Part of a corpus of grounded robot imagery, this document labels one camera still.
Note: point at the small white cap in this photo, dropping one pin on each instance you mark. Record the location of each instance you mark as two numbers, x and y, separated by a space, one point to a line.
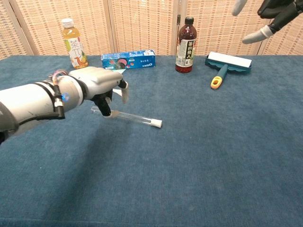
157 123

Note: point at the transparent glass test tube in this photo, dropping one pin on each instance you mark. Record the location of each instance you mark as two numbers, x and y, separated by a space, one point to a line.
135 117

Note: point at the woven bamboo screen panel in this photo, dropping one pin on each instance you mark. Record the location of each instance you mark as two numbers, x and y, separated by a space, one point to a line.
59 14
9 37
288 40
217 23
142 23

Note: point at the yellow tea bottle white cap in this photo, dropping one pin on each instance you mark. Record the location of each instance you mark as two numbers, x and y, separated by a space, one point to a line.
75 52

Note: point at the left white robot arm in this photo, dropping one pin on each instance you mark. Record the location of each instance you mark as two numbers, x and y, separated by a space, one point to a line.
30 101

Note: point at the black screen hinge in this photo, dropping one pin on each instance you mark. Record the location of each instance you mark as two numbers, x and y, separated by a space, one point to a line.
178 19

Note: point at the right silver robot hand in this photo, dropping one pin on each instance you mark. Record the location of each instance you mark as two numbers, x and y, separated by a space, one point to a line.
281 11

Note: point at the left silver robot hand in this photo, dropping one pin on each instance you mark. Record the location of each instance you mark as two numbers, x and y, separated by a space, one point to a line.
99 78

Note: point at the dark tea bottle black cap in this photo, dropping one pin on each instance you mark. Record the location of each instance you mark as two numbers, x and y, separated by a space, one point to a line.
185 52

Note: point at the blue table cloth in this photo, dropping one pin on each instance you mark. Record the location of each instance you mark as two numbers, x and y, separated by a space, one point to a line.
165 165

